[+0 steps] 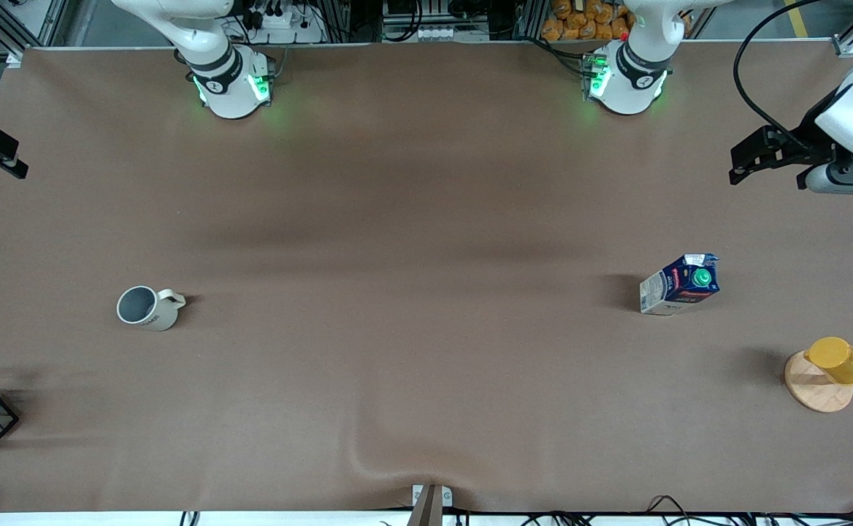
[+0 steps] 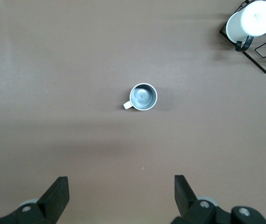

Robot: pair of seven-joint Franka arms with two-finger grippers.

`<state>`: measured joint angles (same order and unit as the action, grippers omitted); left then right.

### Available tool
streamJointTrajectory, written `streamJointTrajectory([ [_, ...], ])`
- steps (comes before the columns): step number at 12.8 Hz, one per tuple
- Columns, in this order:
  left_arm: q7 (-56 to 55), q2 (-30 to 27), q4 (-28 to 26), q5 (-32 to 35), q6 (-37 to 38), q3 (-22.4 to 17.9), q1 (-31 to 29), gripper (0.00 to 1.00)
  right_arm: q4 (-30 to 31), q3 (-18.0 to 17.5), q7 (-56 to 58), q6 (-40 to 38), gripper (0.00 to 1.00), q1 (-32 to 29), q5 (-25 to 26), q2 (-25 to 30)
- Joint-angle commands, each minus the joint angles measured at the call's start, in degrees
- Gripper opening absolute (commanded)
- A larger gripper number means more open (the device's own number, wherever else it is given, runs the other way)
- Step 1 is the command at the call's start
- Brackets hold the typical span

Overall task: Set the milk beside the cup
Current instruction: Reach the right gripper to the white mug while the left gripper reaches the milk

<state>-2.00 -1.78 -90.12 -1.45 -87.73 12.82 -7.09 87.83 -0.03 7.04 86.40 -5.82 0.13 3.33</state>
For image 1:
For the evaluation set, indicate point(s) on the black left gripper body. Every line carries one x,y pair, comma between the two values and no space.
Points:
811,136

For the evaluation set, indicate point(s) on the blue white milk carton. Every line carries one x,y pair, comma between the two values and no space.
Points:
678,286

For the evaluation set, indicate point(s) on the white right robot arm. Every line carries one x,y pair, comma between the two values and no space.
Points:
229,91

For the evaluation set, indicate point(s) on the bag of orange breads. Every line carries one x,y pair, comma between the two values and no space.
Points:
580,22

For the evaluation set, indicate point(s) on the brown table cover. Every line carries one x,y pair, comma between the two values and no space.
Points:
426,380

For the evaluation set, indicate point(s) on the small white power strip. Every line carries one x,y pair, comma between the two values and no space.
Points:
441,33

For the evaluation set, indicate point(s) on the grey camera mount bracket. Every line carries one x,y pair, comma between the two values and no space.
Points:
431,504

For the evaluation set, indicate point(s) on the yellow plastic cup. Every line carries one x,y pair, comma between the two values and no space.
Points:
841,361

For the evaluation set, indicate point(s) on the cream mug grey inside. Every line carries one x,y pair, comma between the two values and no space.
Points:
145,308

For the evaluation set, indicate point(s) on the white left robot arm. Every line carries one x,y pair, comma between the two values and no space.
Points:
627,88

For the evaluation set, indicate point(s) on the round wooden cup stand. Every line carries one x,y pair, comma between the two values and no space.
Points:
815,391

